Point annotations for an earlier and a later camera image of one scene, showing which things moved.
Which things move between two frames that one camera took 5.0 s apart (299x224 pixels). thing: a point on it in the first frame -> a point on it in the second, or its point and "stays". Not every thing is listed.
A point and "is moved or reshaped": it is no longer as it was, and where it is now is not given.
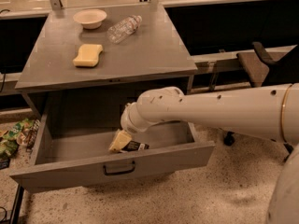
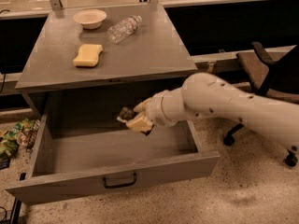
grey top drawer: x=71 y=143 is moved or reshaped
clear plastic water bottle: x=122 y=29 stays
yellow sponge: x=88 y=55 stays
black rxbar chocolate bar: x=135 y=146 is moved or reshaped
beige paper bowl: x=91 y=19 stays
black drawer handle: x=106 y=173 -> x=120 y=185
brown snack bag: x=33 y=134 stays
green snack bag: x=8 y=139 stays
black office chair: x=259 y=71 stays
